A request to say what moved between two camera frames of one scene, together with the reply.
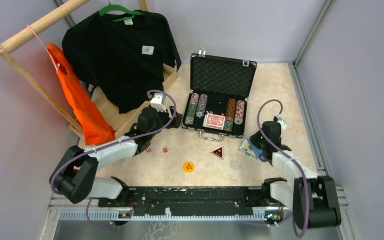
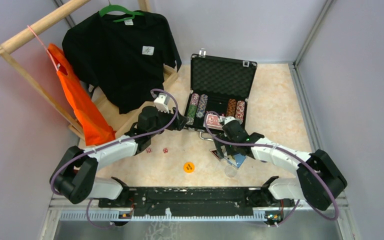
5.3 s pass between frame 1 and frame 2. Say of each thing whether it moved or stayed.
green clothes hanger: stayed
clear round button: moved
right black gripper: moved
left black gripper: stayed
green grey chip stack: stayed
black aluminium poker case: stayed
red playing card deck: stayed
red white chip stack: stayed
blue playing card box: moved
